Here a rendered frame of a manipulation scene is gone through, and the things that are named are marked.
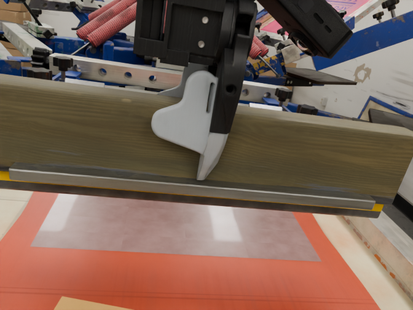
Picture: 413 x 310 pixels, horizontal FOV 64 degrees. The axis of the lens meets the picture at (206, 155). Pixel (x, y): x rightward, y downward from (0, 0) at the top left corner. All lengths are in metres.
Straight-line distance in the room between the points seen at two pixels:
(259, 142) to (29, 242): 0.27
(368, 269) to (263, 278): 0.15
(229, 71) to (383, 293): 0.32
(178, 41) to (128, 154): 0.10
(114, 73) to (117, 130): 0.69
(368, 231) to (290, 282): 0.16
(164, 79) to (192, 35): 0.72
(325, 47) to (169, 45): 0.11
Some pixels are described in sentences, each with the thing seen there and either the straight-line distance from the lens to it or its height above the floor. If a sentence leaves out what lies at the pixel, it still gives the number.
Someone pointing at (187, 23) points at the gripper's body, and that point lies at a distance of 0.24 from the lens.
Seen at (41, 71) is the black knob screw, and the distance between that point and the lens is 0.71.
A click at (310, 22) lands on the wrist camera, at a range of 0.27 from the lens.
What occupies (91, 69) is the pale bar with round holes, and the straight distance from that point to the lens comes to 0.98.
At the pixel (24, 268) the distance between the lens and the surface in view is 0.39.
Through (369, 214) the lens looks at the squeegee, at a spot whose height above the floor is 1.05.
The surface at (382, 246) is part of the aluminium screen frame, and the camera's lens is 0.50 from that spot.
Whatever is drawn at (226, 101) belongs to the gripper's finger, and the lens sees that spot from 0.24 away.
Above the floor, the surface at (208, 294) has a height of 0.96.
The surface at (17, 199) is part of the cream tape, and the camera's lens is 0.49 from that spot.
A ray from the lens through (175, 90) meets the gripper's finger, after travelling 0.31.
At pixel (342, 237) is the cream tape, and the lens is 0.52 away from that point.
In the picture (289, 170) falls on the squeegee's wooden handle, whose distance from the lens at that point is 0.31.
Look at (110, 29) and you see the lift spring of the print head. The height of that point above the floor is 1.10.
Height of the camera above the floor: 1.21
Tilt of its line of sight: 23 degrees down
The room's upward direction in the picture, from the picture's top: 10 degrees clockwise
